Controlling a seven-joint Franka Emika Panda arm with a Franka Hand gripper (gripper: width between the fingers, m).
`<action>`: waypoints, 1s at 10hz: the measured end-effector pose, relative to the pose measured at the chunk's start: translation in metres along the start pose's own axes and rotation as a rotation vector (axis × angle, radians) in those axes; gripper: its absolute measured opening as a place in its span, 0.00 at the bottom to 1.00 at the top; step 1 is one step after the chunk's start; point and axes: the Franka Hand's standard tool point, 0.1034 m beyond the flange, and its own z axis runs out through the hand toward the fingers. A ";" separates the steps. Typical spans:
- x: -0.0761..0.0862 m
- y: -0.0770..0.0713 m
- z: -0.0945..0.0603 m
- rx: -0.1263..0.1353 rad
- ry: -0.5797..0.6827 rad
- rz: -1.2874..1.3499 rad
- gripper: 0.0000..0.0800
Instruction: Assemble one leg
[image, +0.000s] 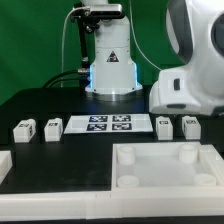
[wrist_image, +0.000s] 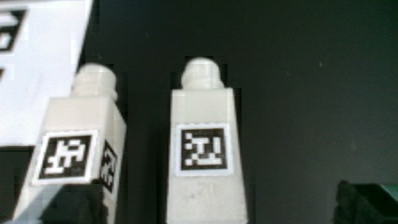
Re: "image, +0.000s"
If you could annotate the white square table top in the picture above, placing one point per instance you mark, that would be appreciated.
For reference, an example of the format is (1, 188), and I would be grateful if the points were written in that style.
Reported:
(164, 170)

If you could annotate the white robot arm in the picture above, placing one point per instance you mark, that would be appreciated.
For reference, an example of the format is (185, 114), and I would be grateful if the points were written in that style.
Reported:
(195, 29)

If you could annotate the white marker plate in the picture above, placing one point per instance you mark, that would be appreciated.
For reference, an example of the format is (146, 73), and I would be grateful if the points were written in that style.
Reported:
(117, 123)

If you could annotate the white left fence block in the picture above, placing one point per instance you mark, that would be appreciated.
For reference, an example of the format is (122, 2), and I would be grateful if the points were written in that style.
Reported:
(5, 164)

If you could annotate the grey camera on stand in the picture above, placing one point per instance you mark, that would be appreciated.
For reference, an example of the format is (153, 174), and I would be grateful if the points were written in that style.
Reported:
(105, 11)

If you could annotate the white right fence rail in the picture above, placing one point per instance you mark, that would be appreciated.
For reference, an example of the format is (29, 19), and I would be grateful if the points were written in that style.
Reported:
(211, 152)

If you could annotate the white fence rail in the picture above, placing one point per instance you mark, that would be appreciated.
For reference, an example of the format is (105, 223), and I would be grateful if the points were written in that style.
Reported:
(211, 152)
(118, 203)

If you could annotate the white front fence rail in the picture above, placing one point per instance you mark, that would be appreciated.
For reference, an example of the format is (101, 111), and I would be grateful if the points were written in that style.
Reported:
(118, 203)

